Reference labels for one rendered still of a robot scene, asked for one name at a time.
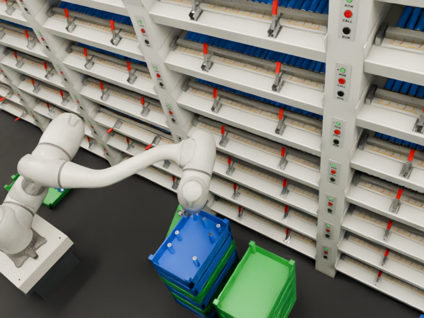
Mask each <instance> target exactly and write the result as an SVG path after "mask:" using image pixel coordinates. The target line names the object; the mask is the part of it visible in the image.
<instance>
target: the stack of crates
mask: <svg viewBox="0 0 424 318"><path fill-rule="evenodd" d="M296 299H297V296H296V276H295V261H293V260H291V259H290V261H287V260H286V259H283V258H282V257H280V256H277V255H276V254H273V253H271V252H269V251H267V250H265V249H263V248H261V247H258V246H256V244H255V242H253V241H250V243H249V248H248V249H247V251H246V252H245V254H244V256H243V258H242V259H241V260H240V262H239V264H238V266H237V267H236V268H235V271H234V272H233V274H232V275H231V277H230V279H229V280H228V282H227V283H226V285H225V287H224V288H223V290H222V291H221V293H220V295H219V296H218V298H217V299H214V301H213V305H214V307H215V309H216V311H217V314H218V316H219V318H287V317H288V315H289V313H290V311H291V309H292V307H293V305H294V303H295V301H296Z"/></svg>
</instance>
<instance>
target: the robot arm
mask: <svg viewBox="0 0 424 318"><path fill-rule="evenodd" d="M84 136H85V125H84V123H83V121H82V120H81V119H80V118H79V117H78V116H77V115H75V114H72V113H63V114H61V115H58V116H57V117H56V118H54V119H53V120H52V122H51V123H50V124H49V125H48V127H47V129H46V130H45V131H44V133H43V135H42V137H41V138H40V141H39V144H38V145H37V147H36V148H35V149H34V151H33V152H32V154H31V155H30V154H27V155H25V156H24V157H22V158H21V160H20V161H19V162H18V173H19V174H20V176H19V177H18V179H17V180H16V182H15V183H14V184H13V186H12V188H11V189H10V191H9V192H8V195H7V196H6V198H5V200H4V202H3V204H2V205H0V251H1V252H3V253H5V254H6V255H7V256H8V257H9V258H10V259H11V260H12V261H13V262H14V264H15V266H16V267H17V268H20V267H22V265H23V264H24V262H25V261H26V260H27V259H28V258H29V257H32V258H34V259H37V258H38V254H37V253H36V251H37V250H38V249H39V248H40V247H41V246H43V245H44V244H46V243H47V239H46V238H45V237H42V236H41V235H39V234H38V233H37V232H36V231H35V230H34V229H33V228H32V220H33V217H34V215H35V214H36V212H37V211H38V209H39V207H40V206H41V204H42V203H43V201H44V199H45V197H46V195H47V193H48V190H49V187H51V188H63V189H72V188H100V187H107V186H111V185H113V184H115V183H118V182H120V181H122V180H124V179H126V178H128V177H130V176H131V175H133V174H135V173H137V172H139V171H141V170H142V169H144V168H146V167H149V166H150V165H152V164H154V163H156V162H159V161H162V160H171V161H174V162H175V163H176V164H177V165H178V166H179V167H180V168H183V173H182V177H181V180H180V183H179V188H178V191H177V197H178V200H179V203H180V205H181V206H182V209H181V210H178V211H177V212H178V214H179V216H180V217H181V216H182V217H184V218H187V216H190V217H191V218H193V214H196V215H198V213H200V212H201V210H202V209H204V207H205V205H206V204H207V203H208V202H209V201H208V194H209V185H210V180H211V174H212V171H213V169H214V165H215V159H216V143H215V139H214V136H213V135H212V134H211V133H210V132H209V131H207V130H204V129H199V130H196V131H194V132H193V133H192V134H191V135H190V137H189V139H187V140H182V141H181V142H180V143H178V144H165V145H160V146H156V147H154V148H151V149H149V150H146V151H144V152H142V153H140V154H138V155H136V156H134V157H132V158H130V159H128V160H125V161H123V162H121V163H119V164H117V165H114V166H113V167H110V168H106V169H103V170H93V169H90V168H86V167H83V166H81V165H78V164H75V163H73V162H71V160H72V159H73V157H74V156H75V154H76V153H77V151H78V149H79V147H80V145H81V143H82V141H83V138H84Z"/></svg>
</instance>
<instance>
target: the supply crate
mask: <svg viewBox="0 0 424 318"><path fill-rule="evenodd" d="M196 216H197V220H196V221H194V220H193V218H191V217H190V216H187V218H184V217H182V218H181V219H180V220H179V222H178V223H177V224H176V226H175V227H174V229H173V230H172V231H171V232H170V234H169V235H168V237H167V238H166V239H165V241H164V242H163V244H162V245H161V246H160V247H159V249H158V250H157V251H156V253H155V254H154V255H152V254H151V255H150V256H149V258H148V259H149V260H150V262H151V263H152V265H153V267H155V268H157V269H159V270H160V271H162V272H164V273H165V274H167V275H169V276H170V277H172V278H174V279H175V280H177V281H179V282H181V283H182V284H184V285H185V286H188V287H189V288H191V289H193V287H194V285H195V284H196V283H197V281H198V279H199V278H200V277H201V275H202V274H203V272H204V270H205V269H206V267H207V266H208V264H209V263H210V261H211V260H212V258H213V257H214V255H215V254H216V252H217V251H218V249H219V248H220V246H221V244H222V243H223V241H224V240H225V239H226V237H227V235H228V234H229V233H230V231H231V227H230V223H229V220H228V219H226V218H225V219H224V220H222V219H220V218H218V217H216V216H213V215H211V214H209V213H207V212H205V211H203V210H201V212H200V213H198V215H196ZM203 217H206V219H207V222H208V225H209V227H208V228H205V227H204V223H203V220H202V218H203ZM217 224H220V225H221V229H222V233H221V235H219V234H218V231H217V227H216V225H217ZM177 230H178V231H179V233H180V235H181V237H182V241H181V242H179V241H178V239H177V237H176V234H175V231H177ZM209 232H212V233H213V236H214V238H215V243H213V244H212V243H211V241H210V238H209V235H208V234H209ZM168 243H171V244H172V246H173V248H174V250H175V253H174V254H172V253H171V252H170V250H169V248H168V246H167V244H168ZM194 256H196V257H197V259H198V261H199V263H200V267H198V268H197V267H196V265H195V264H194V261H193V259H192V258H193V257H194Z"/></svg>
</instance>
